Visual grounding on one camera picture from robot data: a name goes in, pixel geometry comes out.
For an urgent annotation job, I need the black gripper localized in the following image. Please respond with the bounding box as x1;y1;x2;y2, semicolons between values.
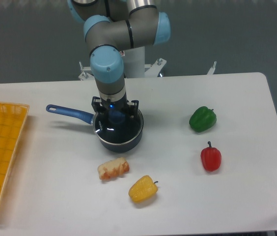
91;96;139;118

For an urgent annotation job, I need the glass lid with blue knob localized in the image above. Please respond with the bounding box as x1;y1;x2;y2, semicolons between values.
94;111;142;144

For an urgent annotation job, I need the dark saucepan with blue handle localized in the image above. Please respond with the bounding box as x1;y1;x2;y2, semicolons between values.
46;103;144;153

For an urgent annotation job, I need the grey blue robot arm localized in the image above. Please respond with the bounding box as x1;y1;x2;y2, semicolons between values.
67;0;171;117

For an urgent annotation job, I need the toasted bread piece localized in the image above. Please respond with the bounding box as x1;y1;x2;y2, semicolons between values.
97;157;130;180

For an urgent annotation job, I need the green bell pepper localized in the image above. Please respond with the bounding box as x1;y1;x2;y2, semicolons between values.
189;106;217;133

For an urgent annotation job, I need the yellow bell pepper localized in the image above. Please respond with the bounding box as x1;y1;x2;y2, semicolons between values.
128;175;158;204

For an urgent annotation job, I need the red bell pepper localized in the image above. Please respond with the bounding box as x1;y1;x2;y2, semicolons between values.
200;141;222;172

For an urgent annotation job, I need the white table clamp bracket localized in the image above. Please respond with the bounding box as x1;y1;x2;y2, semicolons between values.
207;61;217;75

